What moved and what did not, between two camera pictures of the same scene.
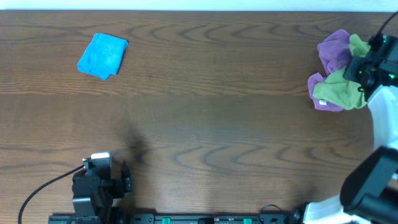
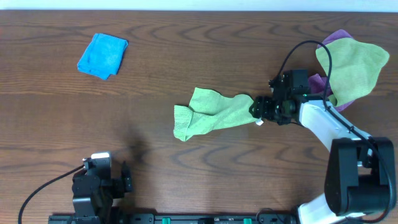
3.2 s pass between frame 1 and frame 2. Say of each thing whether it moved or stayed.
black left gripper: stayed
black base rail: stayed
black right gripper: moved
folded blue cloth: stayed
